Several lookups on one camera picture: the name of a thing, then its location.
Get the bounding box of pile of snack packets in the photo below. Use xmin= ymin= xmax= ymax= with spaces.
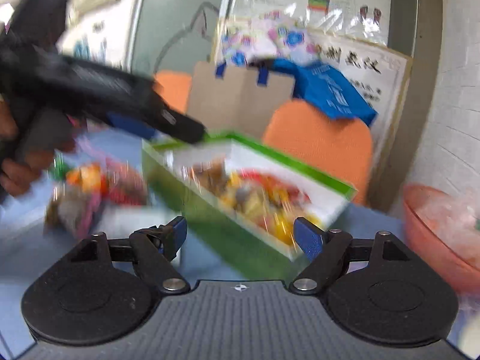
xmin=44 ymin=154 xmax=149 ymax=240

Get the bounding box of green snack box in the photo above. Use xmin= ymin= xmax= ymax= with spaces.
xmin=142 ymin=133 xmax=356 ymax=281

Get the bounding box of person's left hand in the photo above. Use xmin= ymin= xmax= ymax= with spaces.
xmin=1 ymin=97 xmax=75 ymax=200

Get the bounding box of orange chair right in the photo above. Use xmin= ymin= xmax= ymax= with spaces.
xmin=262 ymin=99 xmax=374 ymax=206

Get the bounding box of orange chair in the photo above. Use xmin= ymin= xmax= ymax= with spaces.
xmin=154 ymin=70 xmax=192 ymax=114
xmin=262 ymin=99 xmax=374 ymax=206

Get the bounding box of pink plastic bowl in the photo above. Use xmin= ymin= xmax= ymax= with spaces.
xmin=403 ymin=184 xmax=479 ymax=296

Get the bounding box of orange chair left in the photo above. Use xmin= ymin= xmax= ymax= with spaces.
xmin=154 ymin=70 xmax=192 ymax=114

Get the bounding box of blue bag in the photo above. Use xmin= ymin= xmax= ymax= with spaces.
xmin=249 ymin=58 xmax=377 ymax=127

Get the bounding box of framed calligraphy poster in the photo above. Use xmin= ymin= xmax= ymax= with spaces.
xmin=307 ymin=29 xmax=413 ymax=181

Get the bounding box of floral cloth bag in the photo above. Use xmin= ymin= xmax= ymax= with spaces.
xmin=219 ymin=16 xmax=320 ymax=67

